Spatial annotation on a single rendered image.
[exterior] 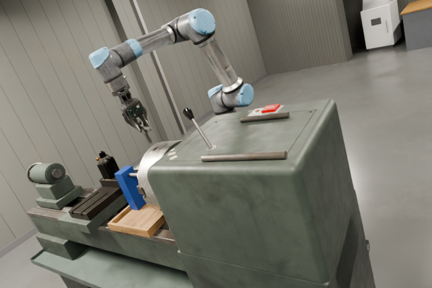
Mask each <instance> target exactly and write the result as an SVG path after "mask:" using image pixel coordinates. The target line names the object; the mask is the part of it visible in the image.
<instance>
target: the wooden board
mask: <svg viewBox="0 0 432 288"><path fill-rule="evenodd" d="M165 222H166V220H165V217H164V215H163V213H162V211H160V210H155V209H153V208H151V207H150V206H149V205H148V204H147V203H146V204H145V205H144V206H143V207H142V208H140V209H139V210H132V209H131V207H130V206H129V205H128V207H126V208H125V209H124V210H123V211H121V212H120V213H119V214H118V215H117V216H115V218H114V219H112V220H111V221H110V222H109V223H107V225H108V227H109V228H110V230H113V231H119V232H122V233H128V234H133V235H139V236H142V237H148V238H150V237H151V236H153V234H155V232H156V231H157V230H158V229H159V228H160V227H161V226H162V225H163V224H164V223H165Z"/></svg>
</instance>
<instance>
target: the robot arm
mask: <svg viewBox="0 0 432 288"><path fill-rule="evenodd" d="M189 40H192V42H193V44H194V45H195V46H198V47H200V49H201V51H202V52H203V53H204V56H205V57H206V59H207V60H208V62H209V63H210V66H211V67H212V69H213V70H214V72H215V74H216V75H217V77H218V78H219V80H220V82H221V85H218V86H216V87H214V88H212V89H210V90H209V91H208V96H209V99H210V102H211V105H212V107H213V110H214V113H215V115H216V116H218V115H222V114H229V113H237V111H236V110H235V107H247V106H249V105H250V104H251V102H252V101H253V96H254V92H253V88H252V87H251V85H249V84H245V83H244V81H243V80H242V79H241V78H239V77H237V75H236V74H235V72H234V70H233V68H232V66H231V65H230V63H229V61H228V60H227V58H226V56H225V54H224V52H223V51H222V49H221V47H220V46H219V43H218V42H217V40H216V38H215V19H214V18H213V15H212V14H211V13H210V12H209V11H207V10H205V9H203V8H199V9H196V10H192V11H191V12H189V13H186V14H184V15H182V16H179V17H178V18H176V19H174V20H173V21H171V22H169V23H168V24H165V25H163V26H162V27H161V29H159V30H156V31H153V32H151V33H148V34H146V35H144V36H141V37H138V38H136V39H129V40H126V41H125V42H124V43H122V44H120V45H117V46H115V47H113V48H110V49H108V48H107V47H103V48H101V49H98V50H97V51H95V52H93V53H92V54H90V55H89V59H90V61H91V63H92V65H93V67H94V68H95V69H96V71H97V73H98V74H99V75H100V77H101V79H102V80H103V82H104V84H105V86H106V87H107V88H108V90H109V92H110V93H111V94H112V95H113V96H118V98H119V100H120V103H121V105H120V106H121V107H120V110H121V111H122V112H123V113H122V114H121V115H122V116H123V118H124V120H125V121H126V122H127V123H128V124H129V125H131V126H132V127H134V128H135V129H136V130H137V131H139V132H141V133H143V134H147V133H149V130H146V132H147V133H146V132H145V130H144V129H142V128H141V125H139V124H138V120H137V119H136V118H137V117H138V118H139V119H140V120H141V121H142V124H143V125H144V127H149V121H148V119H147V111H146V108H144V106H143V105H142V103H141V102H140V100H138V99H137V98H132V96H131V93H130V91H129V89H130V86H129V84H128V82H127V80H126V79H125V78H127V77H126V76H124V75H123V73H122V71H121V70H120V69H121V68H123V67H125V66H126V65H128V64H130V63H131V62H133V61H134V60H137V59H138V58H139V57H140V56H142V55H144V54H146V53H149V52H151V51H154V50H156V49H158V48H160V47H163V46H165V45H173V44H175V43H178V42H183V41H189Z"/></svg>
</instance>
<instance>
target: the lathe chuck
mask: <svg viewBox="0 0 432 288"><path fill-rule="evenodd" d="M170 142H172V141H162V142H159V143H156V144H154V145H153V146H151V147H150V148H149V149H148V150H147V151H146V153H145V155H144V156H143V158H142V160H141V163H140V166H139V172H138V184H139V189H142V188H143V189H144V191H145V194H146V196H147V197H145V196H143V199H144V200H145V202H146V203H147V204H148V205H149V206H150V207H151V208H153V209H155V210H160V211H161V208H160V207H159V204H158V202H157V200H156V197H155V195H154V193H153V191H152V189H151V187H150V184H149V182H148V179H147V171H148V169H149V167H150V166H151V165H153V164H154V163H155V161H156V158H157V156H158V154H159V152H160V151H161V149H162V148H163V147H164V146H165V145H167V144H168V143H170ZM155 147H159V148H158V149H157V150H155V151H152V149H153V148H155Z"/></svg>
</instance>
